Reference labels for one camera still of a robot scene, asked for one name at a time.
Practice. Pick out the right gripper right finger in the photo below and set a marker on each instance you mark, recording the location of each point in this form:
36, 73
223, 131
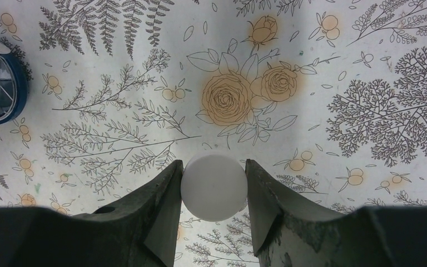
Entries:
288, 229

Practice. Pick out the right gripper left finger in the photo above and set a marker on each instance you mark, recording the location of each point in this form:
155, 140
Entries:
139, 229

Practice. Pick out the white bottle cap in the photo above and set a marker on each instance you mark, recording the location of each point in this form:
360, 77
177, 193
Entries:
213, 186

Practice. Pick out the floral table mat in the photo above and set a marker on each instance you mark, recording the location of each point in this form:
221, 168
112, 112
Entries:
329, 97

